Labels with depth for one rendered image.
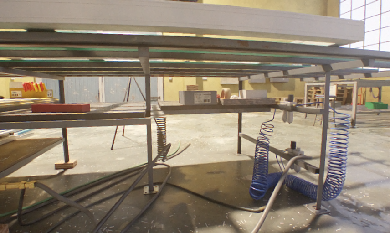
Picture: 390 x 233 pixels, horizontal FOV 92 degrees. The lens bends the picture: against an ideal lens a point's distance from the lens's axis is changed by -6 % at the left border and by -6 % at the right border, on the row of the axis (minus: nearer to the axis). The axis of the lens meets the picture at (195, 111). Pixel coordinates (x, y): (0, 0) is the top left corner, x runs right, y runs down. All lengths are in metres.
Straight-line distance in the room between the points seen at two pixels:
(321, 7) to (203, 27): 10.13
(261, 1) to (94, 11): 8.53
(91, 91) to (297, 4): 8.58
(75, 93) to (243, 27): 7.07
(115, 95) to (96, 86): 0.67
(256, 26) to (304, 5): 9.44
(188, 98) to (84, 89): 6.23
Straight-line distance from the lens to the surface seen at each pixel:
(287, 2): 9.61
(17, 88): 2.14
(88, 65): 1.26
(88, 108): 1.10
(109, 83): 7.23
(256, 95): 1.50
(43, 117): 1.10
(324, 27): 0.82
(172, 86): 7.20
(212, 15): 0.63
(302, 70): 1.39
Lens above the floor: 0.69
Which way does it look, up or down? 6 degrees down
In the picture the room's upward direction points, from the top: straight up
